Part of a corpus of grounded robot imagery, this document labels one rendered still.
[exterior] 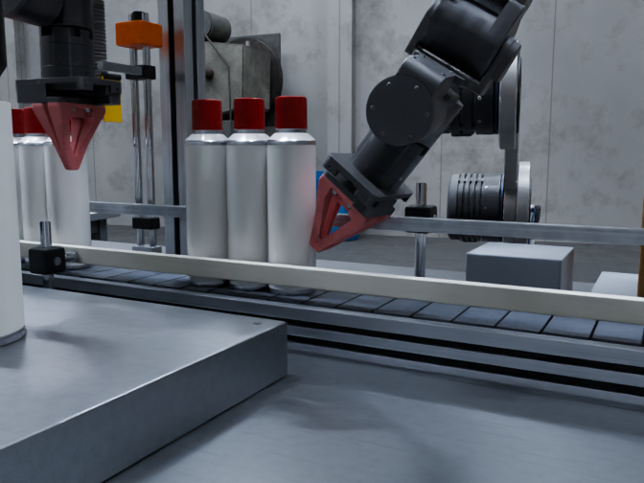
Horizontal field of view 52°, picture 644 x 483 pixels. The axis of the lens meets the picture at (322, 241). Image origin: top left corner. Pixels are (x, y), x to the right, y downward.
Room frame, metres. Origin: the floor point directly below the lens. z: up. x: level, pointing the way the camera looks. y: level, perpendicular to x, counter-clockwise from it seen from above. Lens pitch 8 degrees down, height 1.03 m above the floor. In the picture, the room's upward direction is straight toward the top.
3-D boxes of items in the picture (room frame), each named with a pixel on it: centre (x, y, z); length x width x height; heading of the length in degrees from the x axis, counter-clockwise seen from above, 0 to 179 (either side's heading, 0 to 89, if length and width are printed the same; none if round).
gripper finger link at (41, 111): (0.75, 0.28, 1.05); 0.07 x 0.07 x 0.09; 63
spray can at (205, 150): (0.74, 0.13, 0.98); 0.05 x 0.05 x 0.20
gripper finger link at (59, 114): (0.77, 0.30, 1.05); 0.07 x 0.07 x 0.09; 63
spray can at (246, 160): (0.72, 0.08, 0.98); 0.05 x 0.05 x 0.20
